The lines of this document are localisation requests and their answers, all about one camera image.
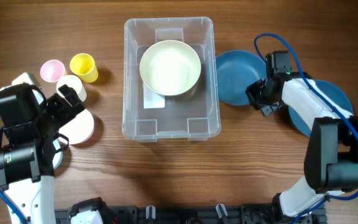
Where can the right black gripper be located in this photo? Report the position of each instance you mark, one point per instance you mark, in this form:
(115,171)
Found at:
(258,96)

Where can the cream bowl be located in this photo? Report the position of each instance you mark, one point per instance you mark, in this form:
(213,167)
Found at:
(170,67)

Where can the white label in container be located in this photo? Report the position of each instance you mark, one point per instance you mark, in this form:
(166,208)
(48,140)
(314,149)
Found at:
(151,99)

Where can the pale pink bowl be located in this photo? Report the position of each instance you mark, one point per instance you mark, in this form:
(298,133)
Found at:
(79,129)

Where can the blue bowl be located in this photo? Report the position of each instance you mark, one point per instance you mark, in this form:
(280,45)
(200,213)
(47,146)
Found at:
(236,70)
(331,91)

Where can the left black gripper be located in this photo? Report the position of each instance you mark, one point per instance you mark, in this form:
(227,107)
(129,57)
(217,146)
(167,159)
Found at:
(60,106)

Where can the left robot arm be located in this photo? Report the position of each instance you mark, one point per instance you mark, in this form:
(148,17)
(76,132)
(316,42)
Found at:
(28,144)

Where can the pink cup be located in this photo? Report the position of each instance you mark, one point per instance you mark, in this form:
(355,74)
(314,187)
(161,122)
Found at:
(52,70)

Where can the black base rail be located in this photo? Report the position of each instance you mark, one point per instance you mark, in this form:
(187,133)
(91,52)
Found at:
(258,213)

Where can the yellow cup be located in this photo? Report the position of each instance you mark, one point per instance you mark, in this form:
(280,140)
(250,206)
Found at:
(83,66)

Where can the clear plastic storage container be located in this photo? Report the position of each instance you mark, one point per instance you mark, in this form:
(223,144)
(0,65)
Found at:
(195,114)

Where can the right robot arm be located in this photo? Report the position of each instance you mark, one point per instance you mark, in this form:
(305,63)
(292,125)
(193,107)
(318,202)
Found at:
(331,161)

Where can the green bowl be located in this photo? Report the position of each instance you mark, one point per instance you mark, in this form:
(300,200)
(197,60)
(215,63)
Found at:
(58,157)

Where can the cream cup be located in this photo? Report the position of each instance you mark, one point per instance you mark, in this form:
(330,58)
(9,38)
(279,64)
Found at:
(73,82)

